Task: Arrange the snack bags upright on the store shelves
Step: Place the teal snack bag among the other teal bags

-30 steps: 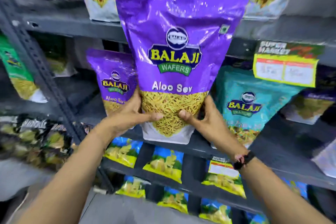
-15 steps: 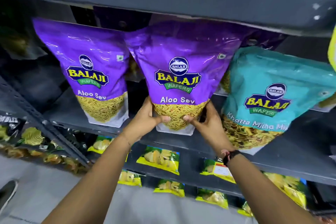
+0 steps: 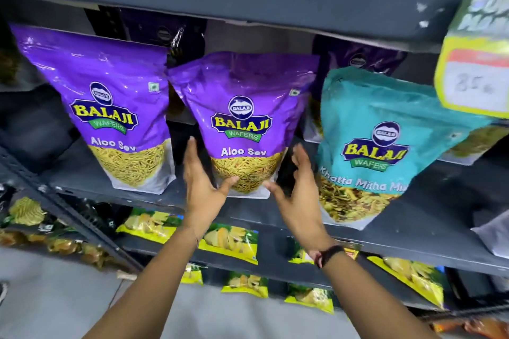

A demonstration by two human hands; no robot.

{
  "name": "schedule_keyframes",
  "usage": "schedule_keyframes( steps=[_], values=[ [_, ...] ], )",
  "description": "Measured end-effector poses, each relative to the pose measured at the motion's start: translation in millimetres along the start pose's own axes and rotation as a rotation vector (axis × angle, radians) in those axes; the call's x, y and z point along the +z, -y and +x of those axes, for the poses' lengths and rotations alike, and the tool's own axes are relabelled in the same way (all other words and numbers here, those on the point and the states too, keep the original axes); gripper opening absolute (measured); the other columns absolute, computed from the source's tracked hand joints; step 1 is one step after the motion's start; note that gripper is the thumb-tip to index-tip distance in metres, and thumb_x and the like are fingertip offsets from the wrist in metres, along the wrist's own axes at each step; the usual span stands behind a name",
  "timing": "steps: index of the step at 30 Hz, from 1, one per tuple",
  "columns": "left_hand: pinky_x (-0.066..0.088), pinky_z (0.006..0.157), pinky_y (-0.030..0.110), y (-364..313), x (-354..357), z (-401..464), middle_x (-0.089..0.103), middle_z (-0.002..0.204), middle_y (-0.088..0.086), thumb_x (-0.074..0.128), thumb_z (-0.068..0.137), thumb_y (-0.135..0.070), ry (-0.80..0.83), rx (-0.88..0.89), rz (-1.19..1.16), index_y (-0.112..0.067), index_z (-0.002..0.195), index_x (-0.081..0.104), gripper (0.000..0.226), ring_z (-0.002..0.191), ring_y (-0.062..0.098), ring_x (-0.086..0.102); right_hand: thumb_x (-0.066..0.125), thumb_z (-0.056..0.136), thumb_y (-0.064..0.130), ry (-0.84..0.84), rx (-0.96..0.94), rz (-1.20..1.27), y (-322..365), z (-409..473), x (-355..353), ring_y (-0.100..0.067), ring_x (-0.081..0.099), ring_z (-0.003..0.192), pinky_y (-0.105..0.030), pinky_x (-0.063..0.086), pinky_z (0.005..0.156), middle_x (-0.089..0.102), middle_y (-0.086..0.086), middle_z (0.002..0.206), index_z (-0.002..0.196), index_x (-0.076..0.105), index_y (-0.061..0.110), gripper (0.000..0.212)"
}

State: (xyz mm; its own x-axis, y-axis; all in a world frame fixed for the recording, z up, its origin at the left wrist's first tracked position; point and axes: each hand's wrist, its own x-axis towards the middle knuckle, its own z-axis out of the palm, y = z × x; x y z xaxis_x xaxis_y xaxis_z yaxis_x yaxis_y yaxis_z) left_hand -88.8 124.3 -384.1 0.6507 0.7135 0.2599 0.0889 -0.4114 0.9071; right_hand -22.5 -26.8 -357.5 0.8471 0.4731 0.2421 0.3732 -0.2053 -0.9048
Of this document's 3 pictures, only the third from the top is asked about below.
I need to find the dark purple snack packet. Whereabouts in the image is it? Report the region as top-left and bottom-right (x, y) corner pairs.
(119, 8), (207, 69)
(303, 35), (408, 144)

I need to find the row of orange snack packets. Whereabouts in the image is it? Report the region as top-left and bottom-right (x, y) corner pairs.
(0, 227), (117, 270)

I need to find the person's right hand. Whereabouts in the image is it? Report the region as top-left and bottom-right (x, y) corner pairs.
(262, 143), (339, 259)

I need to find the teal snack packet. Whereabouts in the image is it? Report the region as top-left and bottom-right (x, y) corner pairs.
(316, 66), (494, 231)

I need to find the green chip packet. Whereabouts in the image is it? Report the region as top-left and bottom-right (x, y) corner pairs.
(7, 196), (47, 227)

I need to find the person's right forearm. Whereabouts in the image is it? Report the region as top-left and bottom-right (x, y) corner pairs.
(318, 249), (439, 339)

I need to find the white packet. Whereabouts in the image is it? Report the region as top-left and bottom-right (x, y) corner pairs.
(471, 211), (509, 260)

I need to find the row of yellow chip packets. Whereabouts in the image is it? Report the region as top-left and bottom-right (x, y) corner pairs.
(115, 208), (447, 315)

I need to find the person's left hand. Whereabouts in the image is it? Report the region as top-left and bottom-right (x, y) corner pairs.
(182, 135), (240, 245)

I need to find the snack packet with clear window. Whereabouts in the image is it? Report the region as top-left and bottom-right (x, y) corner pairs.
(437, 123), (509, 166)

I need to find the person's left forearm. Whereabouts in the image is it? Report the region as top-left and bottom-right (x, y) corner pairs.
(83, 227), (199, 339)

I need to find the black wristband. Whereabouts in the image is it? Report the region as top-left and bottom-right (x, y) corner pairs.
(315, 244), (347, 270)

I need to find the yellow green price tag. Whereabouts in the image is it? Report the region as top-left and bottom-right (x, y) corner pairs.
(434, 0), (509, 119)

